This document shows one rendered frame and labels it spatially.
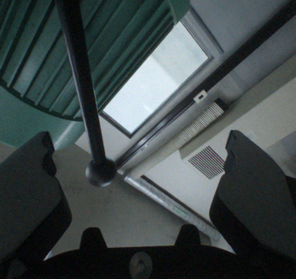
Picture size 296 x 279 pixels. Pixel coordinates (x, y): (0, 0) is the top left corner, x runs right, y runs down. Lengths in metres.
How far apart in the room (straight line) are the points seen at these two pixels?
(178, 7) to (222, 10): 1.52
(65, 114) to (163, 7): 0.18
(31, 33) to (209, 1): 1.59
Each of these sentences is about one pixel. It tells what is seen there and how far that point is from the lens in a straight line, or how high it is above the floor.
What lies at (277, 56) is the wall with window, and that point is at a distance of 2.01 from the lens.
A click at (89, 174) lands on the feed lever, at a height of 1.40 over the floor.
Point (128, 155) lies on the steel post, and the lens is 1.94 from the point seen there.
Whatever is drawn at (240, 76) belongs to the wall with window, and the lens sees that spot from 1.86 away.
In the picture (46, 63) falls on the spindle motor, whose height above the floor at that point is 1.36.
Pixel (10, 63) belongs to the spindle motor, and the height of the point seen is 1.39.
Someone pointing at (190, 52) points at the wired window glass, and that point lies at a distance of 1.72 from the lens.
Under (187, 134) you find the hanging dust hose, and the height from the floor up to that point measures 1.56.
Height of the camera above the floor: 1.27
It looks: 20 degrees up
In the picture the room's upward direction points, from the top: 132 degrees counter-clockwise
